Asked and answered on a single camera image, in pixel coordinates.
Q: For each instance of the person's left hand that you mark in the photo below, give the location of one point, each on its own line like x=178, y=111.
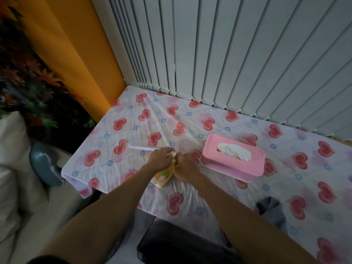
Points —
x=157, y=159

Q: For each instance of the pink tissue box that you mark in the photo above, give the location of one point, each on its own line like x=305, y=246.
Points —
x=232, y=158

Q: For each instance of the person's right forearm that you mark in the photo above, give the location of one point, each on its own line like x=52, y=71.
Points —
x=247, y=219

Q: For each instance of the person's right fingers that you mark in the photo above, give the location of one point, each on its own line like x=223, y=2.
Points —
x=177, y=160

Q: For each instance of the person's right hand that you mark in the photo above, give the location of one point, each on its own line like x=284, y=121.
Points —
x=186, y=168

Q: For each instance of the yellow floral tissue packet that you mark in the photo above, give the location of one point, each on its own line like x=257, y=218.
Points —
x=164, y=174

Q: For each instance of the white vertical blinds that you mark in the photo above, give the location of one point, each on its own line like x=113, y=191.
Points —
x=233, y=57

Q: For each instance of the white tissue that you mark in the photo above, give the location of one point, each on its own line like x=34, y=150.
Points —
x=234, y=151

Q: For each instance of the heart print tablecloth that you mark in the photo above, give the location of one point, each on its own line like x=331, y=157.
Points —
x=220, y=167

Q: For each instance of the white cushion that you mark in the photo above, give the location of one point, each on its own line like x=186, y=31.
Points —
x=16, y=173

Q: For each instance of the grey cloth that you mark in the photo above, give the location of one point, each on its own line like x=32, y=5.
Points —
x=272, y=213

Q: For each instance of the black stool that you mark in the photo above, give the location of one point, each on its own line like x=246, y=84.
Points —
x=181, y=244

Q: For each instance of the white paper strip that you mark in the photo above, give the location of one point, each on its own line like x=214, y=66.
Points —
x=143, y=147

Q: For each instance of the person's left fingers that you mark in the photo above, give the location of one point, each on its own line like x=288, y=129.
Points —
x=170, y=152

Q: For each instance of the person's left forearm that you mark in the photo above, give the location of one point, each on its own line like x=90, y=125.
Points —
x=93, y=217

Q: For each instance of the artificial autumn leaf plant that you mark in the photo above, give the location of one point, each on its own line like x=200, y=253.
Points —
x=35, y=79

